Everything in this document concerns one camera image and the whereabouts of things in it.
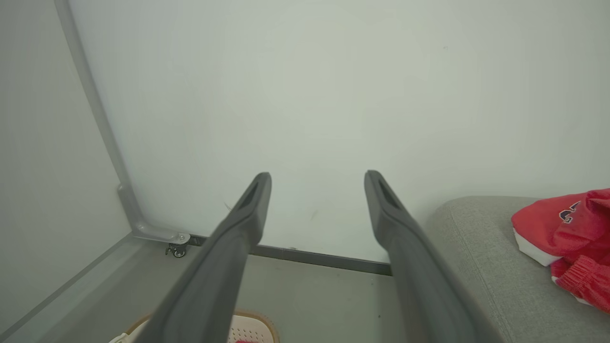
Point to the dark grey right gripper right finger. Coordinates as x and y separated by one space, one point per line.
419 281

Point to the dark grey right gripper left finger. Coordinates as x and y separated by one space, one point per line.
214 271

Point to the red jersey with dark print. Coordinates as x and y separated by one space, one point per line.
543 224

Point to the grey fabric sofa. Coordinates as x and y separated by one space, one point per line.
486 267

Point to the small black caster wheel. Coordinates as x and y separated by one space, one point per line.
177 250

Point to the cream perforated laundry basket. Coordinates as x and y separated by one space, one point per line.
252 328

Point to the black baseboard strip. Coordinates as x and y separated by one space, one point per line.
324 259

